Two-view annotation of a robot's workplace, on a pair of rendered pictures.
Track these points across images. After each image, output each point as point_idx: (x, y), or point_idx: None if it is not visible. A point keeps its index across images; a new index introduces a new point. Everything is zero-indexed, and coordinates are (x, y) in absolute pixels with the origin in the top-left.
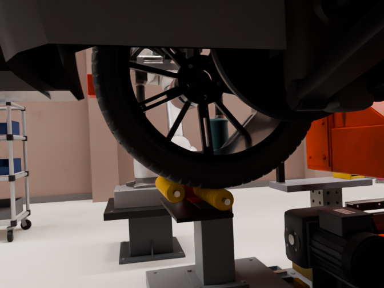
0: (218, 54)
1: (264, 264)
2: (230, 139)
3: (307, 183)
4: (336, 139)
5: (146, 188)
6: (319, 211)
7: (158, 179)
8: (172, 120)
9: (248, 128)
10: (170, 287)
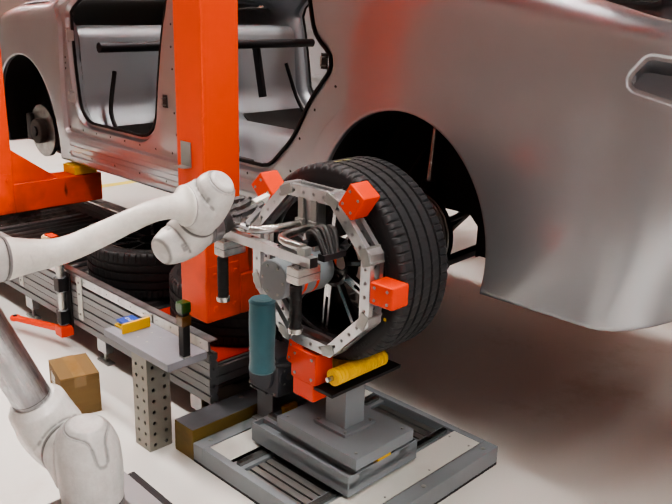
0: (449, 253)
1: (295, 408)
2: (282, 313)
3: None
4: (247, 282)
5: (134, 502)
6: None
7: (345, 371)
8: (30, 358)
9: None
10: (373, 436)
